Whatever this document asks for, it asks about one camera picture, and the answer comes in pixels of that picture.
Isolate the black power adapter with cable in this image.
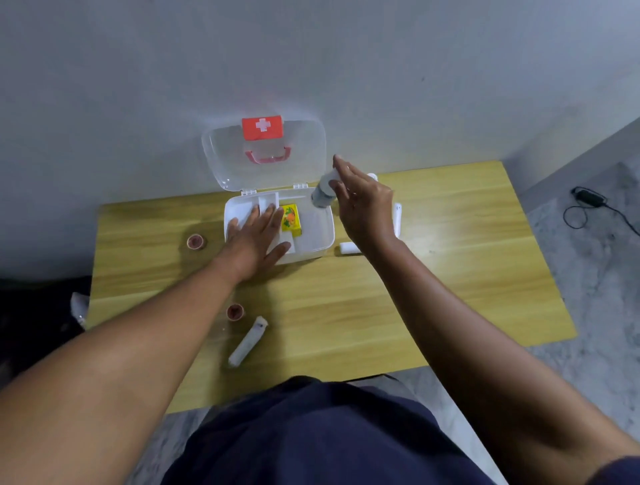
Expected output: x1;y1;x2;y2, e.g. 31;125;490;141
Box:
563;186;640;237

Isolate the person's dark blue clothing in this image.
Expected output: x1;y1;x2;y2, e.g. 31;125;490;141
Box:
161;375;497;485

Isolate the black chair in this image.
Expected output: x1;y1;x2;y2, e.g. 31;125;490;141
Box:
0;274;94;383

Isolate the person's right forearm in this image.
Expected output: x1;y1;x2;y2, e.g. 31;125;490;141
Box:
357;236;640;485

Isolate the white capped tube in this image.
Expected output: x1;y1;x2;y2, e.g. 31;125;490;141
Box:
227;316;270;368

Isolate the person's left hand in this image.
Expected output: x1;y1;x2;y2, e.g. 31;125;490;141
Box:
225;203;292;283

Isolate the yellow medicine packet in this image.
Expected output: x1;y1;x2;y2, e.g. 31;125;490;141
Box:
279;203;304;237

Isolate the white first aid box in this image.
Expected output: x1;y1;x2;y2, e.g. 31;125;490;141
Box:
201;115;336;266

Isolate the person's right hand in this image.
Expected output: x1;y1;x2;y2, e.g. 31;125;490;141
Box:
329;154;402;252

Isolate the person's left forearm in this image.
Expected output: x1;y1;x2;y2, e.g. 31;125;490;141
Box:
0;250;247;485

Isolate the white divided tray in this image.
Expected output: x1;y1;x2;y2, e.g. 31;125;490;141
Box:
234;192;297;256

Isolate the white plastic bottle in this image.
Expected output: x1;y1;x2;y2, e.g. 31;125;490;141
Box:
310;168;379;209

